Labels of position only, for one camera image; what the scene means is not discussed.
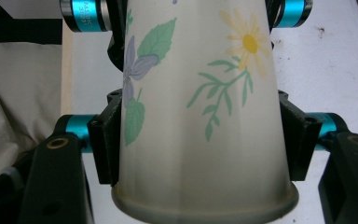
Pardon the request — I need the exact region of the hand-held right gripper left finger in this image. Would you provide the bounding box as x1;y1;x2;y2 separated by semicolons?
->
55;89;124;187

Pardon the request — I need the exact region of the black bar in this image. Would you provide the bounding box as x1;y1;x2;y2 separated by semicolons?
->
0;8;63;45

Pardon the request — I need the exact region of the beige cloth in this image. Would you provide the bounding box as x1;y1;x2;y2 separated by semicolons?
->
0;41;63;189

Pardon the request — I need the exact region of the floral print paper cup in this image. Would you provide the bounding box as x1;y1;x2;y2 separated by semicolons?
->
111;0;300;224

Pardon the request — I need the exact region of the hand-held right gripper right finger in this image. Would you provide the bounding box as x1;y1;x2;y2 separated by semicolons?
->
278;89;350;182

